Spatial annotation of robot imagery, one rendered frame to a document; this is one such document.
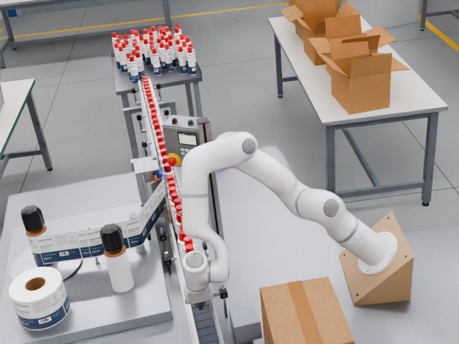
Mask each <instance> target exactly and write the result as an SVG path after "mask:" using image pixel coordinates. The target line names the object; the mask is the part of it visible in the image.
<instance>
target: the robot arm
mask: <svg viewBox="0 0 459 344"><path fill-rule="evenodd" d="M228 167H234V168H236V169H238V170H239V171H242V172H243V173H246V174H247V175H249V176H251V177H252V178H254V179H256V180H257V181H259V182H260V183H261V184H263V185H264V186H265V187H267V188H268V189H270V190H271V191H272V192H274V193H275V194H276V195H277V196H278V197H279V198H280V200H281V201H282V203H283V204H284V205H285V206H286V207H287V208H288V209H289V210H290V211H291V213H293V214H294V215H295V216H297V217H299V218H302V219H305V220H310V221H314V222H316V223H319V224H320V225H322V226H323V227H324V228H325V229H326V233H327V234H328V236H329V237H331V238H332V239H333V240H335V241H336V242H337V243H338V244H340V245H342V246H343V247H344V248H345V249H347V250H348V251H350V252H351V253H352V254H353V255H355V256H356V257H358V258H359V259H358V264H359V269H360V270H361V271H362V272H363V273H364V274H366V275H374V274H378V273H380V272H382V271H383V270H384V269H385V268H386V267H387V266H388V265H389V264H390V263H391V262H392V261H393V259H394V257H395V254H396V252H397V249H398V241H397V239H396V237H395V236H394V235H393V234H392V233H389V232H381V233H376V232H375V231H373V230H372V229H370V228H369V227H368V226H367V225H365V224H364V223H362V222H361V221H360V220H359V219H358V218H356V217H355V216H353V215H352V214H351V213H350V212H349V211H348V210H347V209H346V206H345V204H344V202H343V201H342V200H341V199H340V198H339V197H338V196H337V195H335V194H334V193H332V192H329V191H327V190H320V189H315V188H309V187H307V186H305V185H304V184H302V183H300V182H299V181H298V180H297V179H296V178H295V176H294V175H293V173H292V172H291V171H290V170H289V169H287V168H286V167H285V166H284V165H282V164H281V163H280V162H279V161H277V160H276V159H274V158H273V157H272V156H270V155H268V154H266V153H264V152H262V151H260V150H258V142H257V140H256V138H255V137H254V136H253V135H252V134H250V133H248V132H225V133H223V134H220V135H219V136H218V137H217V138H216V140H215V141H211V142H209V143H204V144H202V145H199V146H197V147H195V148H194V149H192V150H191V151H190V152H188V153H187V154H186V156H185V157H184V159H183V161H182V169H181V172H182V228H183V232H184V234H185V235H187V236H190V237H193V238H198V239H201V240H204V241H206V242H207V243H209V244H210V245H211V246H212V247H213V248H214V249H215V251H216V254H217V259H216V260H207V258H206V256H205V254H203V253H202V252H199V251H191V252H189V253H187V254H186V255H185V256H184V258H183V260H182V267H183V271H184V279H185V284H184V296H185V304H195V306H196V308H198V309H199V311H200V310H203V307H204V305H205V302H206V301H209V300H211V299H213V298H214V296H213V292H212V286H211V283H222V282H225V281H227V280H228V278H229V276H230V257H229V252H228V249H227V246H226V244H225V242H224V241H223V240H222V238H221V237H220V236H219V235H218V234H217V233H216V232H214V231H213V230H212V229H211V228H210V226H209V224H208V175H209V174H210V173H212V172H214V171H218V170H221V169H225V168H228Z"/></svg>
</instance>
